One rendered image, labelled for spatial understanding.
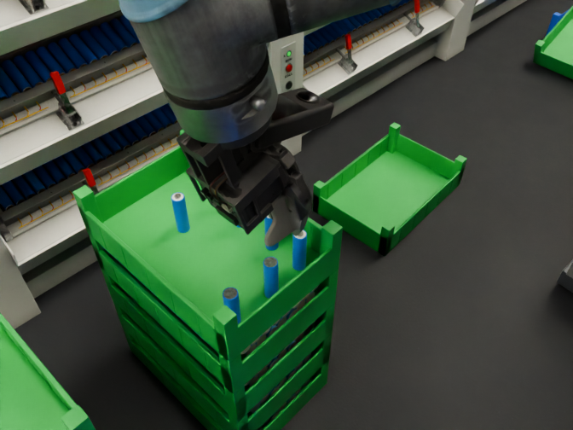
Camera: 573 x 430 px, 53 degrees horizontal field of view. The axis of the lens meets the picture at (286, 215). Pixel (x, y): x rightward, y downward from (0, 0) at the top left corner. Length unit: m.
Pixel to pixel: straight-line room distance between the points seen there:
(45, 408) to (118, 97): 0.55
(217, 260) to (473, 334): 0.55
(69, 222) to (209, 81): 0.74
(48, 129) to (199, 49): 0.63
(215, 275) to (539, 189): 0.91
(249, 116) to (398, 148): 1.02
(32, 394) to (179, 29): 0.47
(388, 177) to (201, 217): 0.65
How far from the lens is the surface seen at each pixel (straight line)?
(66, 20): 0.95
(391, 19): 1.64
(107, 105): 1.05
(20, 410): 0.73
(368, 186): 1.37
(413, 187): 1.38
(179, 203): 0.79
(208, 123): 0.47
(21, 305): 1.18
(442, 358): 1.11
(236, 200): 0.53
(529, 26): 2.14
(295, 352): 0.84
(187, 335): 0.77
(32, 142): 1.01
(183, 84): 0.44
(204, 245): 0.81
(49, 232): 1.14
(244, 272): 0.77
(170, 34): 0.41
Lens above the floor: 0.93
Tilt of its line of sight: 46 degrees down
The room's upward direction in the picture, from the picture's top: straight up
